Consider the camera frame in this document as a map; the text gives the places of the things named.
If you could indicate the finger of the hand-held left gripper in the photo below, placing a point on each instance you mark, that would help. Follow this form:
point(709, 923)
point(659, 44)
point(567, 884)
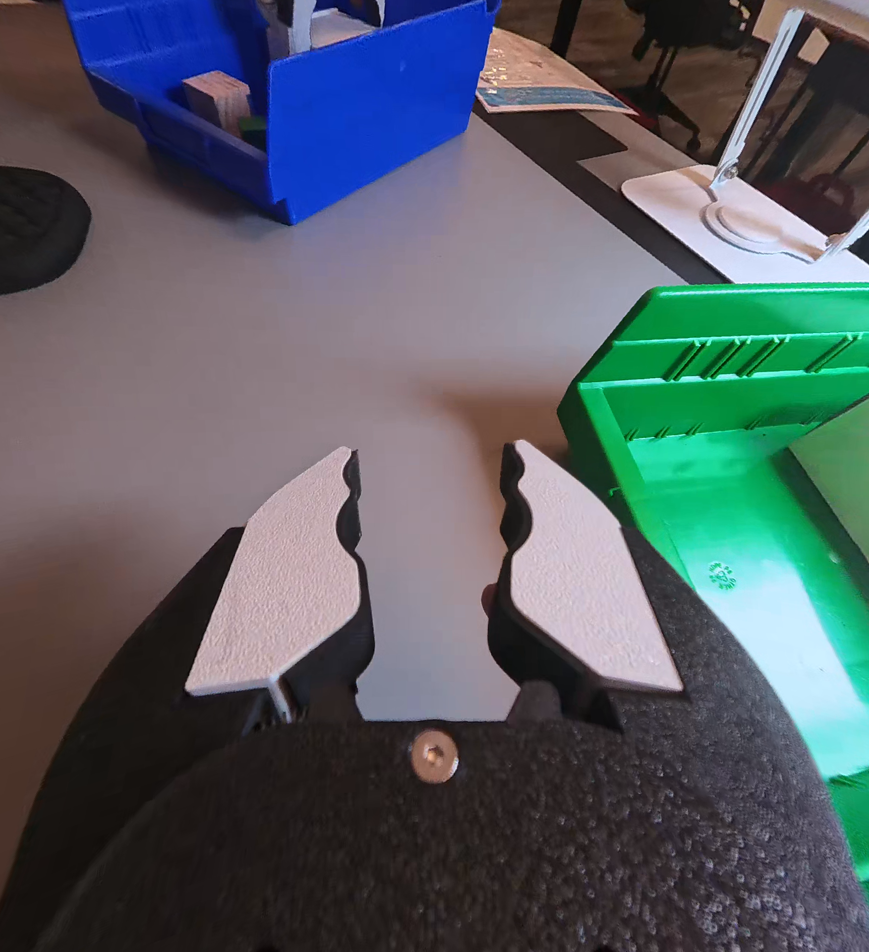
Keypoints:
point(302, 26)
point(378, 11)

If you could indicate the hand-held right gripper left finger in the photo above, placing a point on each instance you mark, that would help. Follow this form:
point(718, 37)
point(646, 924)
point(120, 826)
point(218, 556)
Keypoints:
point(278, 587)

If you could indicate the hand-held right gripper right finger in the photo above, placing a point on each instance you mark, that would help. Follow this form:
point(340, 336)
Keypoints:
point(587, 595)

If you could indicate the small white box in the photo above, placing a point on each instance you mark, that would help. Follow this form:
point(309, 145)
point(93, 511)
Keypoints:
point(337, 31)

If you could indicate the blue plastic bin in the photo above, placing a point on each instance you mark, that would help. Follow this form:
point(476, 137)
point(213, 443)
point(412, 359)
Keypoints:
point(360, 111)

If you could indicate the green plastic bin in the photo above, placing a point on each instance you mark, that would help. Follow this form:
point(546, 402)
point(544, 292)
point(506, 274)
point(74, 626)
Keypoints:
point(746, 520)

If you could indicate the white cardboard box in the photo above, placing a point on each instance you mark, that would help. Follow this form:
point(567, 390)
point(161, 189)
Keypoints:
point(865, 483)

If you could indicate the wooden cube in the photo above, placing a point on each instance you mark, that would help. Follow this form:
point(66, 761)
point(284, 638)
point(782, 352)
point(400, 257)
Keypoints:
point(215, 100)

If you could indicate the small green cube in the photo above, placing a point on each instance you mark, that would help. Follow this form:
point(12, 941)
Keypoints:
point(253, 132)

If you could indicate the printed paper sheet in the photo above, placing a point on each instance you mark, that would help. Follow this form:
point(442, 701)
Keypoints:
point(538, 82)

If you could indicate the white lamp stand base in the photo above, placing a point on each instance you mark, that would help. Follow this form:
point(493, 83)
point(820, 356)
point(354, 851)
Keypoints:
point(672, 201)

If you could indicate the black padded chair armrest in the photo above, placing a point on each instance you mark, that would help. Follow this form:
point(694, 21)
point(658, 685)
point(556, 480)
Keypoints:
point(10, 230)

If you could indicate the dark red bag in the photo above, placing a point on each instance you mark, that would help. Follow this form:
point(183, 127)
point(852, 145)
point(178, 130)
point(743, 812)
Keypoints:
point(813, 204)

